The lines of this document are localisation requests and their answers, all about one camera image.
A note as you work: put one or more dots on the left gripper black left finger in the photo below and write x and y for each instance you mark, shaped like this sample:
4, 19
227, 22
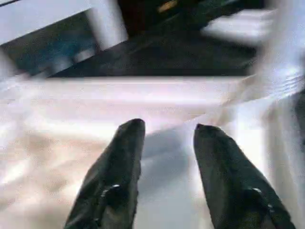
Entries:
114, 181

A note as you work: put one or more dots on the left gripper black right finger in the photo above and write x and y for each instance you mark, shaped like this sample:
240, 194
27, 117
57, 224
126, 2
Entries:
233, 186

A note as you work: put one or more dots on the white plastic table top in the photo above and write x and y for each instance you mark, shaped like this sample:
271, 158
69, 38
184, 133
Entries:
71, 119

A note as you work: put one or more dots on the white glass-door cabinet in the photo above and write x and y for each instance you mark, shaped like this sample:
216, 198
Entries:
47, 19

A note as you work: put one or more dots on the small yellow label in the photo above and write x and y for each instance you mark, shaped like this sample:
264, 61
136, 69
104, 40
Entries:
167, 5

